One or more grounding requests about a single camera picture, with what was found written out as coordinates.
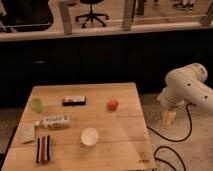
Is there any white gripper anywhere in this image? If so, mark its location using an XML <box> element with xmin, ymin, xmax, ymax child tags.
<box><xmin>157</xmin><ymin>87</ymin><xmax>184</xmax><ymax>126</ymax></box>

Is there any red orange apple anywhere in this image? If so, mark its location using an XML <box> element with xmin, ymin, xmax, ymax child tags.
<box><xmin>107</xmin><ymin>99</ymin><xmax>119</xmax><ymax>111</ymax></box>

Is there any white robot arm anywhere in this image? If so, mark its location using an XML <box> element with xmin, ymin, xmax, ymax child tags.
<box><xmin>157</xmin><ymin>63</ymin><xmax>213</xmax><ymax>125</ymax></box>

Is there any green plastic cup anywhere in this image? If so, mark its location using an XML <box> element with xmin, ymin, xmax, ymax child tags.
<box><xmin>29</xmin><ymin>98</ymin><xmax>43</xmax><ymax>113</ymax></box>

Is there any wooden table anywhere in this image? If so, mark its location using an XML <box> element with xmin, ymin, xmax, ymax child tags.
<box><xmin>2</xmin><ymin>83</ymin><xmax>156</xmax><ymax>171</ymax></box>

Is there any black red white box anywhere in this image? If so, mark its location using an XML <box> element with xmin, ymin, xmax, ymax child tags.
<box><xmin>62</xmin><ymin>96</ymin><xmax>86</xmax><ymax>106</ymax></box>

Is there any white plastic bottle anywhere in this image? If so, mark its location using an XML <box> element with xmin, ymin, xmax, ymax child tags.
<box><xmin>35</xmin><ymin>114</ymin><xmax>71</xmax><ymax>129</ymax></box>

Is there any black office chair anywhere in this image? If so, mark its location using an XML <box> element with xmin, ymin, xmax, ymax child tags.
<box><xmin>75</xmin><ymin>0</ymin><xmax>109</xmax><ymax>28</ymax></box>

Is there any black power cable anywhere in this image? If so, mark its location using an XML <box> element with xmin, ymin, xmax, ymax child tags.
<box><xmin>146</xmin><ymin>103</ymin><xmax>198</xmax><ymax>171</ymax></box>

